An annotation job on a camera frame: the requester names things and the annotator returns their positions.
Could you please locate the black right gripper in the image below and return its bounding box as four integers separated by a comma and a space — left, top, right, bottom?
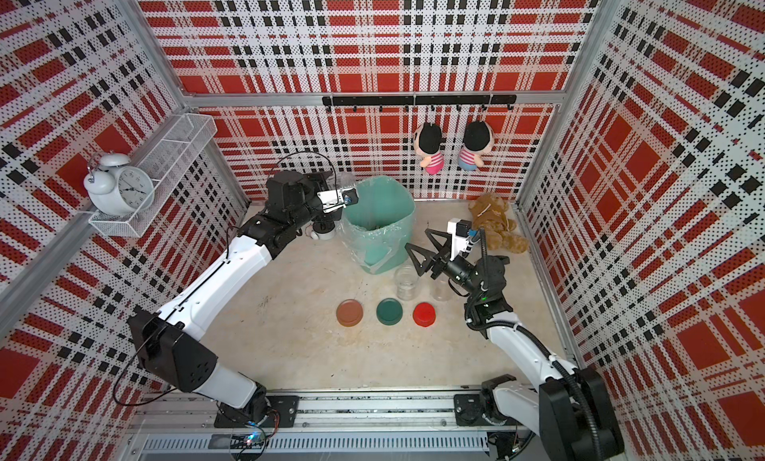
407, 231, 482, 301

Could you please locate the green lid peanut jar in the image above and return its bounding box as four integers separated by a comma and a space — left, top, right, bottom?
394, 264, 420, 301

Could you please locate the red jar lid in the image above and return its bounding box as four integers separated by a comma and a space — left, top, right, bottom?
412, 302, 436, 328

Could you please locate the dark green jar lid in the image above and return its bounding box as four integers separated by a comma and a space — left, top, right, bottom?
376, 298, 404, 326

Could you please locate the orange brown jar lid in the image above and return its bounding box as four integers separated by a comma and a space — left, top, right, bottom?
336, 299, 364, 328

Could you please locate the orange lid peanut jar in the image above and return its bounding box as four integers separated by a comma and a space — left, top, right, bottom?
335, 171, 357, 191

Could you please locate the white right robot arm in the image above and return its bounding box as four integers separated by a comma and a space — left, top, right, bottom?
406, 219, 625, 460

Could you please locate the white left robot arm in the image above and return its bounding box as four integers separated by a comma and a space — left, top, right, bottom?
127, 171, 359, 425

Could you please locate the white round device black top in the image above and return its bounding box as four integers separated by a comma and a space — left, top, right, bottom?
306, 219, 336, 241

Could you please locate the green plastic trash bin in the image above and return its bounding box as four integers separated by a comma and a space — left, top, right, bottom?
341, 175, 416, 276

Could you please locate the clear plastic bin liner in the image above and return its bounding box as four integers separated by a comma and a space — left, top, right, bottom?
339, 173, 418, 274

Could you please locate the tan teddy bear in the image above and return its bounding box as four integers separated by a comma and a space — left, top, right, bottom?
468, 193, 529, 254

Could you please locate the pink striped hanging doll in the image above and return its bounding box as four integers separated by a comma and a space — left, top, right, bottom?
414, 122, 444, 175

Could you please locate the blue striped hanging doll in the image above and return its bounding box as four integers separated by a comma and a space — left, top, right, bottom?
457, 120, 495, 172

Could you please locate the white twin-bell alarm clock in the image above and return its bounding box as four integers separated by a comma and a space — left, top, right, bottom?
84, 152, 155, 217

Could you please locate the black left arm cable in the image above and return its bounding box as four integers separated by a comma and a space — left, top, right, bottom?
112, 149, 339, 407

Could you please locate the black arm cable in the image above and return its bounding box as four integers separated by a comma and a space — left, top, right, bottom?
112, 149, 339, 407
447, 227, 602, 461

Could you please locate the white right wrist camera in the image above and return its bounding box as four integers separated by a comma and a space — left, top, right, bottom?
447, 218, 478, 261

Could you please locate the white wire mesh shelf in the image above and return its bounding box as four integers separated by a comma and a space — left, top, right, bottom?
89, 112, 216, 238

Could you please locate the black wall hook rail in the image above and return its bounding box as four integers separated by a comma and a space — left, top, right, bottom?
322, 94, 518, 112

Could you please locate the green circuit board with wires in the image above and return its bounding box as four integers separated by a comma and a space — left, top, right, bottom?
229, 424, 278, 461

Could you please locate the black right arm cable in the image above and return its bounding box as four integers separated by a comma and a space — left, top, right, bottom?
447, 227, 602, 461

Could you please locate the metal base rail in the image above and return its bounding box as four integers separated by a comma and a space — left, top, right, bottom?
127, 385, 623, 461

